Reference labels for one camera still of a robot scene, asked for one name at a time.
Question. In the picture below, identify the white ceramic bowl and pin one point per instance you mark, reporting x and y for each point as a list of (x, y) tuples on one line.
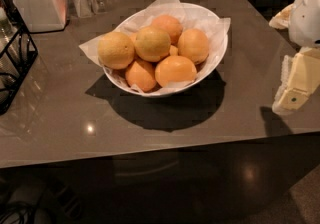
[(164, 49)]

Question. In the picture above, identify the yellowish orange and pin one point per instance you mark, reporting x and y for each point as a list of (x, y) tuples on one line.
[(152, 44), (116, 50)]

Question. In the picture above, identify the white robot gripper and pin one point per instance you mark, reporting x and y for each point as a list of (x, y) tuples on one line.
[(306, 18)]

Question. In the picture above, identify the orange front left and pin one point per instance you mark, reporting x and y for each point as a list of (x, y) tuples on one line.
[(142, 74)]

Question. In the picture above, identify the orange front right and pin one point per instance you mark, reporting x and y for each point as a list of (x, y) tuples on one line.
[(175, 69)]

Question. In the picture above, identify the black wire rack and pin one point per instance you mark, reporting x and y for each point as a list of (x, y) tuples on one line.
[(17, 53)]

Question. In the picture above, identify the white paper liner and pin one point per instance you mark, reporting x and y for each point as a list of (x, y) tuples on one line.
[(190, 16)]

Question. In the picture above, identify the orange at right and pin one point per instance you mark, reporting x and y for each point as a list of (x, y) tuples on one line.
[(194, 44)]

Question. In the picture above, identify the orange at back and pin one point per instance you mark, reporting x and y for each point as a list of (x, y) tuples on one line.
[(170, 24)]

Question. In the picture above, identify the small hidden orange centre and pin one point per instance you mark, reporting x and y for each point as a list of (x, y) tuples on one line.
[(173, 51)]

